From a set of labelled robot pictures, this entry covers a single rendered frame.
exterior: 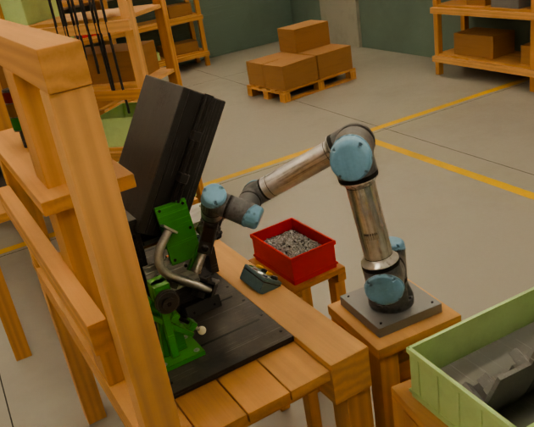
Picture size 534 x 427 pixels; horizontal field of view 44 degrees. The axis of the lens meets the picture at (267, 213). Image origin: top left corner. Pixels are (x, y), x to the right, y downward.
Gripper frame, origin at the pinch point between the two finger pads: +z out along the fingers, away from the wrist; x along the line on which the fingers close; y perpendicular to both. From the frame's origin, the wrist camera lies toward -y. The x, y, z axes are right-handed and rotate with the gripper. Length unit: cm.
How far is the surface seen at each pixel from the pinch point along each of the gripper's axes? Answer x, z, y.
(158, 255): 14.1, -5.0, -11.9
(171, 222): 13.4, -4.8, 0.7
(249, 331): -22.0, -5.1, -28.4
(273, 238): -23, 42, 24
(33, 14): 182, 182, 195
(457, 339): -80, -33, -20
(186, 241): 7.1, -0.4, -3.1
